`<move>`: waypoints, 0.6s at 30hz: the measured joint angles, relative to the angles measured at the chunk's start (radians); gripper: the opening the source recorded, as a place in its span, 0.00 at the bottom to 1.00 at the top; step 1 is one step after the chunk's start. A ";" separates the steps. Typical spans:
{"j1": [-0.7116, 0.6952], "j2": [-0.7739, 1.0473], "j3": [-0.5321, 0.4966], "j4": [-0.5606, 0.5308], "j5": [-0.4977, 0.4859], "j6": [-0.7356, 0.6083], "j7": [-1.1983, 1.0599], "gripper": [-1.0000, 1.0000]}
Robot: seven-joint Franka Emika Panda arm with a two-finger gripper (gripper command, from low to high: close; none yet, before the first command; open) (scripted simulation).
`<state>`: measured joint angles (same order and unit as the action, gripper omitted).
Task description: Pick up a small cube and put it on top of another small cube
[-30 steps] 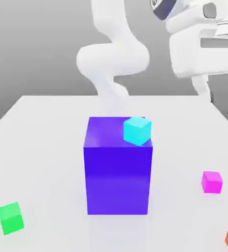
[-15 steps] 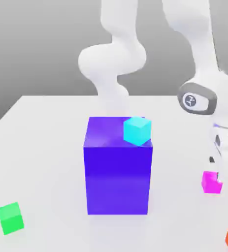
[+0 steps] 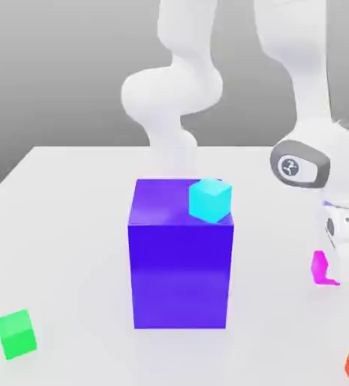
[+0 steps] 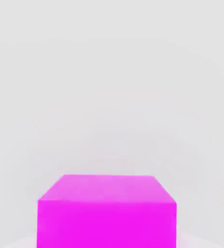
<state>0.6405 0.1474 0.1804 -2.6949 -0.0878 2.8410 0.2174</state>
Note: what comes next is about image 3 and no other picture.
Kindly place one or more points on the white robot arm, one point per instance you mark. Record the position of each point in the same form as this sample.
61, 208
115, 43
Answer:
174, 90

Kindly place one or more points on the large purple box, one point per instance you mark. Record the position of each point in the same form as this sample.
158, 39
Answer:
180, 271

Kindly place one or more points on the small green cube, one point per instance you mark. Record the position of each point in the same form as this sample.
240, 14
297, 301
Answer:
17, 336

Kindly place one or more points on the small magenta cube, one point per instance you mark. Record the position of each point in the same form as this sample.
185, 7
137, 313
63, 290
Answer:
318, 267

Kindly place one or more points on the small cyan cube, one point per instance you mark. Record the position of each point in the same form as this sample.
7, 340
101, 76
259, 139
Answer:
209, 200

